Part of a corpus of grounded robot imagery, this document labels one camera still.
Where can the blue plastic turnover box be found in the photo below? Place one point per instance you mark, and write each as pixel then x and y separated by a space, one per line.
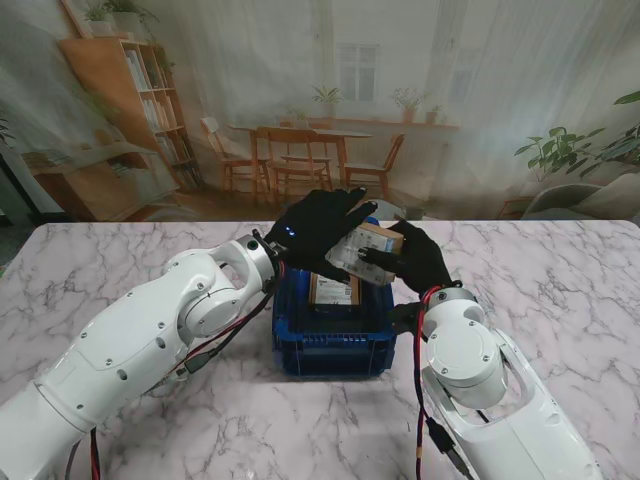
pixel 332 340

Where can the long cardboard package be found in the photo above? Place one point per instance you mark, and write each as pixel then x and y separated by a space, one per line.
pixel 365 250

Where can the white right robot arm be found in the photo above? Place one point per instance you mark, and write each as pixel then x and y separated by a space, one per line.
pixel 495 390

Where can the printed room scene backdrop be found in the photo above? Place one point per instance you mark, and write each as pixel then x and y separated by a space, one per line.
pixel 320 100

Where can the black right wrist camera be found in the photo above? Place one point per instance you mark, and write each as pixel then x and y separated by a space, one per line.
pixel 405 317

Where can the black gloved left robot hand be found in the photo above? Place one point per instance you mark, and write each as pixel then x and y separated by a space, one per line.
pixel 312 230

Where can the small cardboard package with label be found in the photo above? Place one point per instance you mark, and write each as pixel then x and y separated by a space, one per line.
pixel 335 292

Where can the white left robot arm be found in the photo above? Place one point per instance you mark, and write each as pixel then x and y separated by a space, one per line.
pixel 130 350

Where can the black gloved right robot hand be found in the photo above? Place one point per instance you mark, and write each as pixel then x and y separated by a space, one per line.
pixel 415 260

